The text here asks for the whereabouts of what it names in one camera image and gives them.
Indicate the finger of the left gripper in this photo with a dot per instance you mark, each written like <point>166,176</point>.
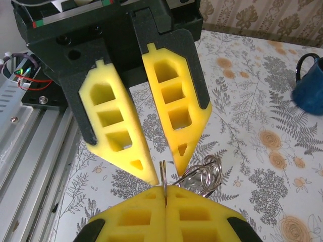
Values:
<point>194,88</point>
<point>88,121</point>

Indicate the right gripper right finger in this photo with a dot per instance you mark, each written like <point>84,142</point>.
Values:
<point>202,221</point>

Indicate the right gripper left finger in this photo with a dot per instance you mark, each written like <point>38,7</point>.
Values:
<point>131,221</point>

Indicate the blue ceramic mug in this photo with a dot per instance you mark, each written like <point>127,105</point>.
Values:
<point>310,93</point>

